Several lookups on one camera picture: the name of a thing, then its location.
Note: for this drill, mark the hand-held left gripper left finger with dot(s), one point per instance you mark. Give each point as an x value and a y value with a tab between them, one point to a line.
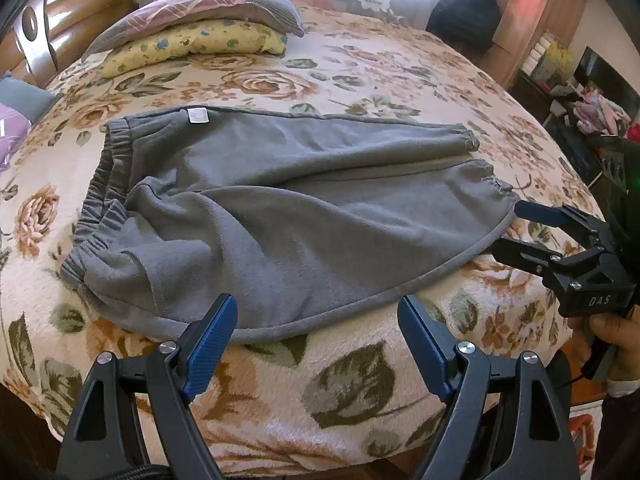
215	341

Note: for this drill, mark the pink grey striped pillow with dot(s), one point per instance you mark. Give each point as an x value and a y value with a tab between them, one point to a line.
200	5

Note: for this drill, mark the yellow bag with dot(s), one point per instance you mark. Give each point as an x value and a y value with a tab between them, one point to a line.
555	62

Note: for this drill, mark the person's right hand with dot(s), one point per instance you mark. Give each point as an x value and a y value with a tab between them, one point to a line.
620	332

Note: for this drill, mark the grey pants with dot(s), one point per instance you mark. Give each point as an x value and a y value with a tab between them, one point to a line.
300	200

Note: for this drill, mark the yellow floral pillow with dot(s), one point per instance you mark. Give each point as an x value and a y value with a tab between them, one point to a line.
200	42

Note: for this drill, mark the pile of pastel clothes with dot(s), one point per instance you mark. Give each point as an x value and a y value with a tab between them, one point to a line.
597	110

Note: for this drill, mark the row of white bottles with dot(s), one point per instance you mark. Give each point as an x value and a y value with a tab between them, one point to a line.
542	45

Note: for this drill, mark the red clothes heap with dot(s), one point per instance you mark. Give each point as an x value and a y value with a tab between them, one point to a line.
635	132

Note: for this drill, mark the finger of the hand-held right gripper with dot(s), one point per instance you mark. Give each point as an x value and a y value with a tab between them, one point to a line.
540	214
522	257

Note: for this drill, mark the wooden headboard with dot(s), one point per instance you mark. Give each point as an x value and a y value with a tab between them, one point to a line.
75	5

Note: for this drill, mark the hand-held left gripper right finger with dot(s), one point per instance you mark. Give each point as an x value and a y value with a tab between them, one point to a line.
424	345

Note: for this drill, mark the floral bed blanket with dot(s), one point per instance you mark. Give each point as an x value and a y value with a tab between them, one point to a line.
350	390

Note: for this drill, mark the purple pillow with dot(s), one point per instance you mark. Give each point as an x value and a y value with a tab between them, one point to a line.
10	135

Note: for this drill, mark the wooden cabinet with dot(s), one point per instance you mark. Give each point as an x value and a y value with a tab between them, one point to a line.
540	5

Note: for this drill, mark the dark tv stand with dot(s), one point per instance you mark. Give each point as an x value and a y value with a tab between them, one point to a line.
570	145

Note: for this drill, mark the plain grey pillow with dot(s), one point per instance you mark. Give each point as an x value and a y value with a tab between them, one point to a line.
25	97

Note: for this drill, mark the person's right forearm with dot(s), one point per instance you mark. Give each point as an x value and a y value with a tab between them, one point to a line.
622	430

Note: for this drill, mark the black backpack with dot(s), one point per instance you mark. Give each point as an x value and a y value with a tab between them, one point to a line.
465	15

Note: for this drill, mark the black tv screen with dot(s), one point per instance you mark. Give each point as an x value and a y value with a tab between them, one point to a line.
610	77

